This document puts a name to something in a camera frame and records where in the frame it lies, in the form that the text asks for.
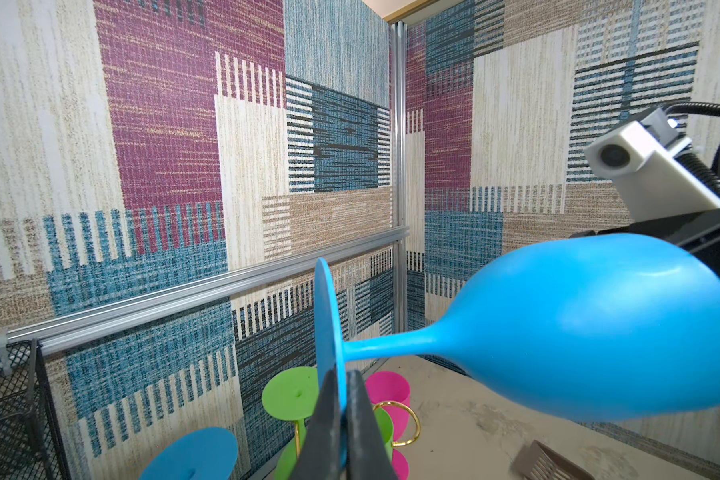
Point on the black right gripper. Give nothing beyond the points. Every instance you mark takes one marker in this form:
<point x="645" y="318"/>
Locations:
<point x="698" y="233"/>

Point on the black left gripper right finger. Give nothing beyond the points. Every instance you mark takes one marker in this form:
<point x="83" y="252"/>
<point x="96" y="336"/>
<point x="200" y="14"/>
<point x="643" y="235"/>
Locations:
<point x="367" y="458"/>

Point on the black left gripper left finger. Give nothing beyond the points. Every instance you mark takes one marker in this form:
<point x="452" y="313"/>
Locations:
<point x="320" y="457"/>

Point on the pink wine glass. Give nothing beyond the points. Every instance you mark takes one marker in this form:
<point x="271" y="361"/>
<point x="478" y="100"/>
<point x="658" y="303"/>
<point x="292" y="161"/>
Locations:
<point x="391" y="386"/>

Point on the blue wine glass front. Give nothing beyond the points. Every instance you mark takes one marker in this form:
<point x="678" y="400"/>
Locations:
<point x="594" y="329"/>

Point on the blue wine glass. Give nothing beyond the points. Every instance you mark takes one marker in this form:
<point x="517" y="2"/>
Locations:
<point x="594" y="329"/>
<point x="209" y="453"/>

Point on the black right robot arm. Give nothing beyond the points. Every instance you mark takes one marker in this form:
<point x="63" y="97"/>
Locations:
<point x="670" y="193"/>

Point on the green wine glass back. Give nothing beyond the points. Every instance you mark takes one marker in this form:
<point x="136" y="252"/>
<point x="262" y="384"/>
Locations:
<point x="301" y="376"/>

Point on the blue wine glass back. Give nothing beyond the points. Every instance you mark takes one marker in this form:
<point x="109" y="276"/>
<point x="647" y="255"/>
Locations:
<point x="209" y="453"/>

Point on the black mesh shelf rack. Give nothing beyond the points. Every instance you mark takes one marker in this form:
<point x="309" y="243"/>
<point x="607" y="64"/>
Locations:
<point x="30" y="441"/>

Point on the brown slotted scoop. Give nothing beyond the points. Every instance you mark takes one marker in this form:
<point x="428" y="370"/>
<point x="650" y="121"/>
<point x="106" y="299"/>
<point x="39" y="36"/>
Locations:
<point x="537" y="461"/>

